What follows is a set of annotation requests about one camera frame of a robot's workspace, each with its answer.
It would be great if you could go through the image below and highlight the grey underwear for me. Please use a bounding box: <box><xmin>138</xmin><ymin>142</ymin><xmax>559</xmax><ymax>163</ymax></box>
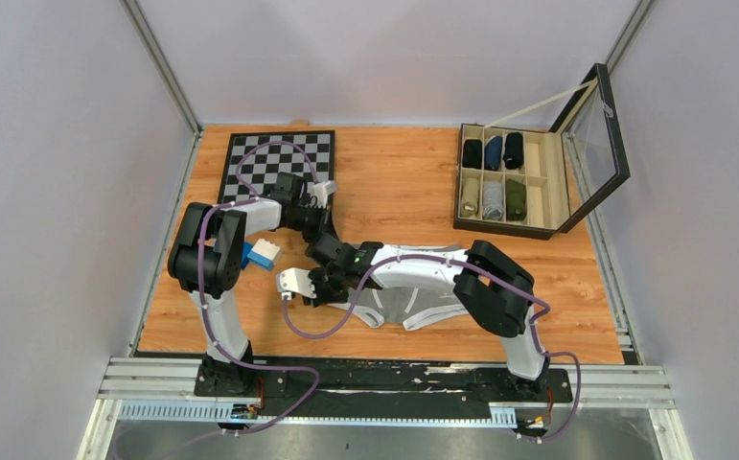
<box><xmin>481</xmin><ymin>181</ymin><xmax>504</xmax><ymax>221</ymax></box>
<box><xmin>327</xmin><ymin>242</ymin><xmax>472</xmax><ymax>333</ymax></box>

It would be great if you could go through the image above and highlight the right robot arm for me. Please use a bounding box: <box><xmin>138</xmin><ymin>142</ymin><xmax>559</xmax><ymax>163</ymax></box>
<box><xmin>303</xmin><ymin>234</ymin><xmax>550</xmax><ymax>401</ymax></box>

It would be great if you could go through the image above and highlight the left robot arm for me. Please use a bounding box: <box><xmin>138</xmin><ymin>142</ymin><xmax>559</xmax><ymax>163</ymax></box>
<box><xmin>167</xmin><ymin>172</ymin><xmax>336</xmax><ymax>397</ymax></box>

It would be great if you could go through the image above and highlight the beige rolled underwear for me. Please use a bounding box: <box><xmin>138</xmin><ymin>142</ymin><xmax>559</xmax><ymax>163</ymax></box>
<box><xmin>459</xmin><ymin>177</ymin><xmax>480</xmax><ymax>218</ymax></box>

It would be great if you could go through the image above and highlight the grey rolled underwear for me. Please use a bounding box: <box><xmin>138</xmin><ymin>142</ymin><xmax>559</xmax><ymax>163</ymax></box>
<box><xmin>481</xmin><ymin>181</ymin><xmax>504</xmax><ymax>221</ymax></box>

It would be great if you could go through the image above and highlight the navy rolled underwear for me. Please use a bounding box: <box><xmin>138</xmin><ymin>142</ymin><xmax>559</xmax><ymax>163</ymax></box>
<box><xmin>483</xmin><ymin>135</ymin><xmax>503</xmax><ymax>171</ymax></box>

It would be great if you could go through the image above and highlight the black rolled underwear tall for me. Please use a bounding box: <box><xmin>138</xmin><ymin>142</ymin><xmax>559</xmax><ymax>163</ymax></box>
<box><xmin>502</xmin><ymin>132</ymin><xmax>524</xmax><ymax>170</ymax></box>

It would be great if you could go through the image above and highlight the blue white block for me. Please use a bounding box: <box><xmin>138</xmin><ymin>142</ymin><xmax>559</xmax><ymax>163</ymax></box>
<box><xmin>242</xmin><ymin>239</ymin><xmax>283</xmax><ymax>271</ymax></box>

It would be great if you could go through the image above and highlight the black white chessboard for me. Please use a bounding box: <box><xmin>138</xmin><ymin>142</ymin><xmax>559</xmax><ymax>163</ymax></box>
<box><xmin>217</xmin><ymin>130</ymin><xmax>335</xmax><ymax>203</ymax></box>

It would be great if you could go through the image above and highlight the black compartment storage box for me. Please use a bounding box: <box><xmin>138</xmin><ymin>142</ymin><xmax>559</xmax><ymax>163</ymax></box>
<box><xmin>452</xmin><ymin>63</ymin><xmax>631</xmax><ymax>241</ymax></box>

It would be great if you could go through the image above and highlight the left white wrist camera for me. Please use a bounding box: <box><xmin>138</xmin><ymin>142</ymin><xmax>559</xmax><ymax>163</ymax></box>
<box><xmin>308</xmin><ymin>180</ymin><xmax>337</xmax><ymax>208</ymax></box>

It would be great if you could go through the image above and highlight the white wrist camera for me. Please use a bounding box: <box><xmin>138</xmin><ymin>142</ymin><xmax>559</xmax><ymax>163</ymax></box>
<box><xmin>308</xmin><ymin>180</ymin><xmax>337</xmax><ymax>208</ymax></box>
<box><xmin>276</xmin><ymin>267</ymin><xmax>317</xmax><ymax>299</ymax></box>

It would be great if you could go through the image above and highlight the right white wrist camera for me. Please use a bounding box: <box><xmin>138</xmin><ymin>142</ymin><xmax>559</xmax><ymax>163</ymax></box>
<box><xmin>276</xmin><ymin>267</ymin><xmax>317</xmax><ymax>299</ymax></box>

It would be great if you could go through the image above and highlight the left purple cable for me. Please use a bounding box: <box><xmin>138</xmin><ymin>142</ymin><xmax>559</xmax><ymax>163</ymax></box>
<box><xmin>197</xmin><ymin>140</ymin><xmax>321</xmax><ymax>446</ymax></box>

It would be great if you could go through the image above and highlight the purple cable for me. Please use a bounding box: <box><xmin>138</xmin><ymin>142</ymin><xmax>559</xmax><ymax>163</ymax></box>
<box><xmin>280</xmin><ymin>253</ymin><xmax>582</xmax><ymax>444</ymax></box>
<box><xmin>197</xmin><ymin>140</ymin><xmax>321</xmax><ymax>446</ymax></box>

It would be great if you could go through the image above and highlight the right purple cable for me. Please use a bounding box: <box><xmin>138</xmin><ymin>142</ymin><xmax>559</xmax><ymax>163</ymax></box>
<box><xmin>280</xmin><ymin>253</ymin><xmax>582</xmax><ymax>444</ymax></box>

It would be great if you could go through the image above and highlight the left aluminium frame post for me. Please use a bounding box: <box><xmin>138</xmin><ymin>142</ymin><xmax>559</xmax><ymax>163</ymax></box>
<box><xmin>120</xmin><ymin>0</ymin><xmax>203</xmax><ymax>138</ymax></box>

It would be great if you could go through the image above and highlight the aluminium frame post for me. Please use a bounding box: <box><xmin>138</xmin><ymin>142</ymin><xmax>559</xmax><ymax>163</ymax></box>
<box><xmin>120</xmin><ymin>0</ymin><xmax>203</xmax><ymax>138</ymax></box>
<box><xmin>605</xmin><ymin>0</ymin><xmax>657</xmax><ymax>71</ymax></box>

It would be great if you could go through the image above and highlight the right aluminium frame post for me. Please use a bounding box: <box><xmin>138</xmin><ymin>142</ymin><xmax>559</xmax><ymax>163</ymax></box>
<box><xmin>605</xmin><ymin>0</ymin><xmax>657</xmax><ymax>71</ymax></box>

